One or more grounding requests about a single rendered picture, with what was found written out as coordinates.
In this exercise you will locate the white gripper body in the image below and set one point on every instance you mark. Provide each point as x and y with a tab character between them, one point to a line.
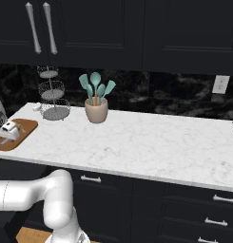
9	133

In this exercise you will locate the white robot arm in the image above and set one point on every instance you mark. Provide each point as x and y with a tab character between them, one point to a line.
57	196

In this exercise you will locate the brown wooden cutting board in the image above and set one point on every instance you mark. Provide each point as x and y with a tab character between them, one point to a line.
26	127

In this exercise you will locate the small white object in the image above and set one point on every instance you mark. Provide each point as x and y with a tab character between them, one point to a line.
36	107

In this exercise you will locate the beige utensil pot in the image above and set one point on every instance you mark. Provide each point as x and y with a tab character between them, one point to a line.
96	113

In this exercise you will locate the teal spatula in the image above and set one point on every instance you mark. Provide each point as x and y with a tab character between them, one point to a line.
84	82
109	86

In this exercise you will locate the small teal spoon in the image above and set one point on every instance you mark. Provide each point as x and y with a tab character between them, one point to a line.
100	89

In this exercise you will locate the large teal spoon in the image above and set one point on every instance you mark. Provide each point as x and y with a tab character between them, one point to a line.
95	78

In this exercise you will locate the black upper cupboard door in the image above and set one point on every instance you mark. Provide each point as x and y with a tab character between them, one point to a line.
95	31
10	25
190	34

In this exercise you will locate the black cupboard door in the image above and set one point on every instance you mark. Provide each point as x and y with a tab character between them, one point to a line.
95	31
10	25
105	215
190	34

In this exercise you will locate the black drawer front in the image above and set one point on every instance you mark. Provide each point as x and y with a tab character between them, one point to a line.
178	235
190	194
114	181
184	215

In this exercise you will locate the black lower cupboard door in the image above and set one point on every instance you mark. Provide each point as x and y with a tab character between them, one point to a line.
105	215

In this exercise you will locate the white wall socket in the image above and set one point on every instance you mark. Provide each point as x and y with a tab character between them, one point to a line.
220	84

